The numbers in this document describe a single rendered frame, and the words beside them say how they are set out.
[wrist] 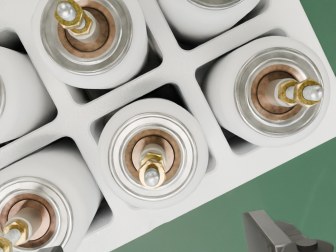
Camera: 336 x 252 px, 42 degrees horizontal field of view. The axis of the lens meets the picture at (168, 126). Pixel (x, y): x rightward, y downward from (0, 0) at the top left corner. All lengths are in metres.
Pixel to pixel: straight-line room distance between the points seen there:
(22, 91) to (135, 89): 0.11
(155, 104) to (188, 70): 0.08
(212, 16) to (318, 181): 0.36
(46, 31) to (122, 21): 0.06
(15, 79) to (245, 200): 0.39
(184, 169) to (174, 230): 0.29
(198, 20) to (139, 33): 0.05
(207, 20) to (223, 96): 0.06
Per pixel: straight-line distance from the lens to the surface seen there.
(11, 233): 0.35
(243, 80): 0.37
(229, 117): 0.38
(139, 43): 0.37
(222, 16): 0.38
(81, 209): 0.39
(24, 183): 0.39
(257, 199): 0.65
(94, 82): 0.37
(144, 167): 0.29
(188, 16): 0.38
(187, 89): 0.44
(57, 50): 0.37
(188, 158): 0.37
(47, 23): 0.38
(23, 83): 0.40
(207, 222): 0.65
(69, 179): 0.39
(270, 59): 0.38
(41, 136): 0.45
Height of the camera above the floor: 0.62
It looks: 85 degrees down
